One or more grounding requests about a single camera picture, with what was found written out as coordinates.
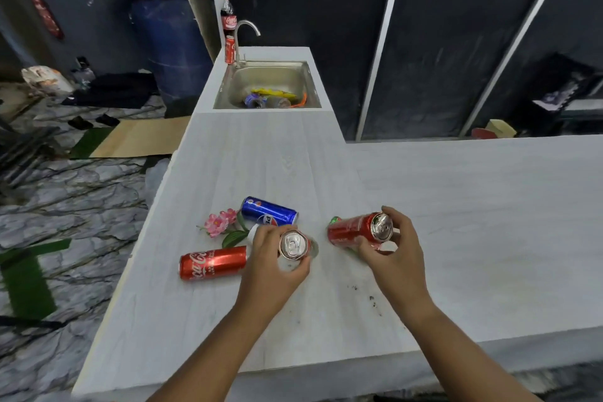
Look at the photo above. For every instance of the red soda can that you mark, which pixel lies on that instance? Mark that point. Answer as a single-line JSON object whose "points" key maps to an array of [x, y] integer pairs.
{"points": [[213, 263], [294, 245], [351, 229], [230, 50]]}

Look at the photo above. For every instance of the beige cardboard box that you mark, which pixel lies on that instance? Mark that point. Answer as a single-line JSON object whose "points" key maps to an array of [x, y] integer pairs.
{"points": [[502, 128]]}

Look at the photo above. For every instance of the large green turf mat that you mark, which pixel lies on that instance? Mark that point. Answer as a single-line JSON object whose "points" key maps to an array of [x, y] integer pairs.
{"points": [[26, 284]]}

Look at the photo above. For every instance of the person's right hand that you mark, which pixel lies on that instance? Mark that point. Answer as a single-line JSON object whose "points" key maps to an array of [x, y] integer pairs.
{"points": [[403, 265]]}

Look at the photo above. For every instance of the steel curved faucet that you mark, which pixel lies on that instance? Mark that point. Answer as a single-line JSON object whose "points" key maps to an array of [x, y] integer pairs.
{"points": [[241, 32]]}

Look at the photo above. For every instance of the small green turf mat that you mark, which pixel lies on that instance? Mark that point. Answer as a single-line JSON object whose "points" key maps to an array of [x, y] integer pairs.
{"points": [[92, 142]]}

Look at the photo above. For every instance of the white plastic bag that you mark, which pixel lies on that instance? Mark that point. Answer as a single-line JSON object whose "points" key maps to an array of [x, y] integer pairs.
{"points": [[45, 79]]}

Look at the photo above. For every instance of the blue soda can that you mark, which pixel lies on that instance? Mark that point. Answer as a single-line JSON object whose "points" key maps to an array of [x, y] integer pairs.
{"points": [[269, 212]]}

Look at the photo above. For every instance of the blue plastic barrel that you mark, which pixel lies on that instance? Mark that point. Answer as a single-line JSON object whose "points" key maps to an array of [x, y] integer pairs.
{"points": [[169, 48]]}

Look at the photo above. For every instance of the steel sink basin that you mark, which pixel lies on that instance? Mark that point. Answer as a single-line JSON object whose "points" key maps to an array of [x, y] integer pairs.
{"points": [[264, 79]]}

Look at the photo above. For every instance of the pink artificial flower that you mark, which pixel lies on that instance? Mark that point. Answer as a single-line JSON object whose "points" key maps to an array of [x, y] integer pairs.
{"points": [[220, 222]]}

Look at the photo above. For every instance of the leaning cardboard sheet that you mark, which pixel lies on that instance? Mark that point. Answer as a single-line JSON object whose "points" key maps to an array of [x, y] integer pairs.
{"points": [[202, 10]]}

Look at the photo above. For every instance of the crushed clear plastic bottle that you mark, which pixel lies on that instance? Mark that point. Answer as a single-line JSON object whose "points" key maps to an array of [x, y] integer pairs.
{"points": [[266, 102]]}

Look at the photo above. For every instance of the orange plastic piece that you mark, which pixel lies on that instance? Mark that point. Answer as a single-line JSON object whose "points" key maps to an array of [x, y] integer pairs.
{"points": [[302, 100]]}

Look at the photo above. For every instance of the person's left hand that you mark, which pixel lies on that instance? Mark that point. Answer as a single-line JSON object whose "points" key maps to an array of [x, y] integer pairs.
{"points": [[264, 274]]}

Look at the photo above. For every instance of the black shoe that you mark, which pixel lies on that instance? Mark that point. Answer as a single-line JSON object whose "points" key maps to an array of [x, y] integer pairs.
{"points": [[108, 120], [80, 123]]}

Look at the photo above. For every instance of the person's left thumb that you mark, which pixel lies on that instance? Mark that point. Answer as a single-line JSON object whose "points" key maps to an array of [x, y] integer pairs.
{"points": [[298, 268]]}

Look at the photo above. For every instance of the small white round object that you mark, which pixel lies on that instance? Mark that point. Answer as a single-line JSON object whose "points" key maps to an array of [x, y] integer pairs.
{"points": [[253, 233]]}

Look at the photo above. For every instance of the black furniture unit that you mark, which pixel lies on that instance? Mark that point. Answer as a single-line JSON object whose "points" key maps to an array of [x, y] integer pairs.
{"points": [[565, 90]]}

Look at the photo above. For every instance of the red flat object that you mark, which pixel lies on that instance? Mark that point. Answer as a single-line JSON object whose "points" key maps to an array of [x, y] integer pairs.
{"points": [[481, 133]]}

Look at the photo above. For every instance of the person's right forearm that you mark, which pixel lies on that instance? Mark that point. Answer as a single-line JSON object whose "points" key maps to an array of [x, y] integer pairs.
{"points": [[461, 359]]}

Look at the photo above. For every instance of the yellow wrapper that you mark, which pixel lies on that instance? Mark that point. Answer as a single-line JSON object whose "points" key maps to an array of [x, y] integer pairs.
{"points": [[274, 93]]}

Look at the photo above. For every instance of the bundle of black metal rods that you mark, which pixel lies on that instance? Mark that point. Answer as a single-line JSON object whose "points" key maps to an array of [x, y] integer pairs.
{"points": [[23, 156]]}

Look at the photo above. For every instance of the person's right thumb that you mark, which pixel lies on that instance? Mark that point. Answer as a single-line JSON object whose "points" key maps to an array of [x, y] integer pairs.
{"points": [[366, 247]]}

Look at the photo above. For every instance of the black cloth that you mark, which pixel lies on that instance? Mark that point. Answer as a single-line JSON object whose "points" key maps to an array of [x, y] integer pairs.
{"points": [[117, 90]]}

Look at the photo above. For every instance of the person's left forearm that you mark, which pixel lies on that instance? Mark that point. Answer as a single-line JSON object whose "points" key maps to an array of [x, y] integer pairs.
{"points": [[212, 359]]}

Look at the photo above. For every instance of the flat cardboard sheet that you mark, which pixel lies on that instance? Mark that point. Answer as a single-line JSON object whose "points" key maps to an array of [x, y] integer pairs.
{"points": [[141, 135]]}

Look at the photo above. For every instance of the cola bottle red label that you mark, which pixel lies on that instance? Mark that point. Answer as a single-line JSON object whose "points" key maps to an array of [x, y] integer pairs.
{"points": [[228, 15]]}

